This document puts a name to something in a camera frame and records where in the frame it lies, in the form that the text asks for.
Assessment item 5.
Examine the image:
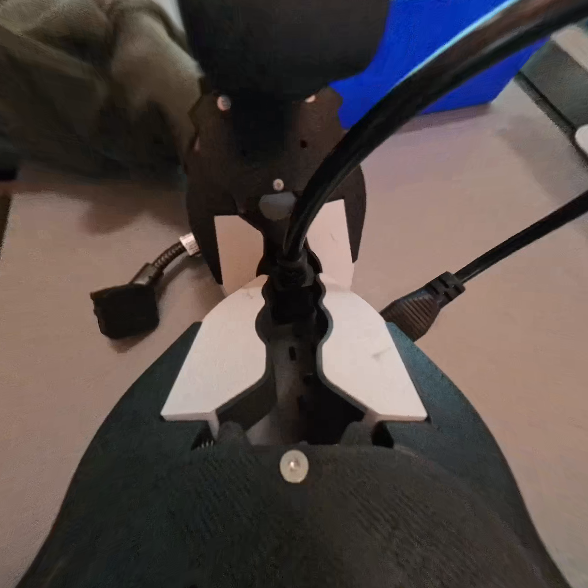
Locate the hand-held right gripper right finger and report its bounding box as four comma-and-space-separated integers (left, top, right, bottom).
316, 273, 429, 435

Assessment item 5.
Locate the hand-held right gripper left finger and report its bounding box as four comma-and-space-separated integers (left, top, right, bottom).
160, 275, 276, 435

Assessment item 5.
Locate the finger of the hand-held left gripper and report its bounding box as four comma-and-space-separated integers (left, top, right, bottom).
213, 214, 276, 296
303, 199, 355, 291

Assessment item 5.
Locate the short black power cord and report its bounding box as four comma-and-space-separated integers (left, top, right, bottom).
269, 0, 588, 341

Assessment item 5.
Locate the person's left forearm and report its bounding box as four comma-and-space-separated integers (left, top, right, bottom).
0, 0, 203, 184

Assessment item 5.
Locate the blue plastic bin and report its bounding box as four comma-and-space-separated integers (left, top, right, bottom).
328, 0, 549, 130

